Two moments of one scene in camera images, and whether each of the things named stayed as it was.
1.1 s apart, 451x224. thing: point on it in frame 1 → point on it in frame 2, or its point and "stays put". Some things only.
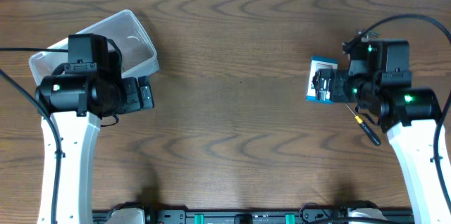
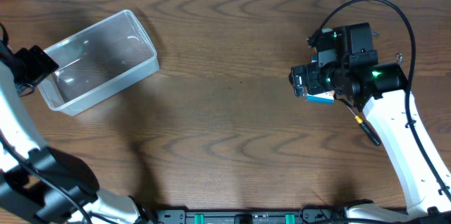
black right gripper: x=340 y=77 → x=311 y=70
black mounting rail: x=309 y=216 stays put
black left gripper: x=131 y=103 → x=37 y=67
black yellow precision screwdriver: x=366 y=129 stays put
